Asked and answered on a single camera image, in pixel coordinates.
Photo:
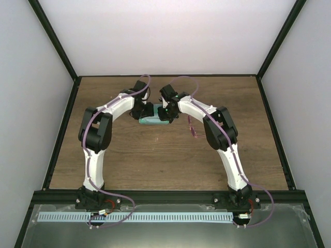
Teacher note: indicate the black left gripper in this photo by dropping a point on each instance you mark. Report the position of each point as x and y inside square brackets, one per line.
[149, 111]

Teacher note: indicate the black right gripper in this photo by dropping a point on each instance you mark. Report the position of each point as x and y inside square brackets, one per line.
[163, 117]

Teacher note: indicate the blue-grey glasses case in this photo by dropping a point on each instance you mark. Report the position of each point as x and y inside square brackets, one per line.
[154, 120]

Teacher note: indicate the pink transparent sunglasses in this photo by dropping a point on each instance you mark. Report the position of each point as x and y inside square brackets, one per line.
[191, 128]

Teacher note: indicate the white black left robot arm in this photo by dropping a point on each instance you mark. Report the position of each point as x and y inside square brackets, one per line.
[95, 133]

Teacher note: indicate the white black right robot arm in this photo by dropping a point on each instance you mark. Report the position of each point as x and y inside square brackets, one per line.
[220, 132]

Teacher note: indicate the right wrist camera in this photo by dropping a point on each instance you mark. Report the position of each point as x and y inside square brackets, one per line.
[167, 93]

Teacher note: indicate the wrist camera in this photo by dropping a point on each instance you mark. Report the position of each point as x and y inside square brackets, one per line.
[144, 90]
[167, 93]

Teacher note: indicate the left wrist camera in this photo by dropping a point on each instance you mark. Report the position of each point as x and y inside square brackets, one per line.
[144, 90]

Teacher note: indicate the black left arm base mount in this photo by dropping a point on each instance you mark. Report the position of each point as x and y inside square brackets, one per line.
[95, 200]

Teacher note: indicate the light blue slotted cable duct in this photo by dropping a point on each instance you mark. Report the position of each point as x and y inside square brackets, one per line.
[138, 217]

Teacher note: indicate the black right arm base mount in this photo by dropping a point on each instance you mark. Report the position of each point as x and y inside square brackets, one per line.
[231, 202]

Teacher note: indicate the black aluminium frame rail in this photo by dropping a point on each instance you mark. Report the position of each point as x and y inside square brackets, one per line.
[163, 197]

